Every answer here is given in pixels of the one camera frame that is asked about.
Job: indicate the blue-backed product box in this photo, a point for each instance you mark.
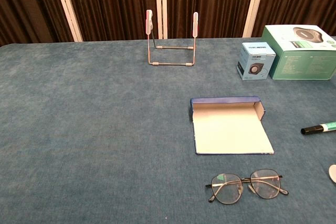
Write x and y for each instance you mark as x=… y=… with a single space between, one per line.
x=231 y=132

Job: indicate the thin metal-frame eyeglasses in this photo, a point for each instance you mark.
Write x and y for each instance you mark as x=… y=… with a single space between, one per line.
x=228 y=188

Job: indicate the small blue speaker box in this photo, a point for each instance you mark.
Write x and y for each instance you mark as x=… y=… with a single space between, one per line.
x=256 y=66

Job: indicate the blue felt table cloth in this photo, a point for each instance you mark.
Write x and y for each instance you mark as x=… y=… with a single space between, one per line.
x=78 y=129

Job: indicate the large green product box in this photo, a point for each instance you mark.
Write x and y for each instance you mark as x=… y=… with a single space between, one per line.
x=302 y=64

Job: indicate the green marker black cap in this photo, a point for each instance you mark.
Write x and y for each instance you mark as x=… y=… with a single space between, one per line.
x=315 y=129

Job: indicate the Crest toothpaste tube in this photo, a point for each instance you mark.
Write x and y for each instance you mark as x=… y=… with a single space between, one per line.
x=333 y=173

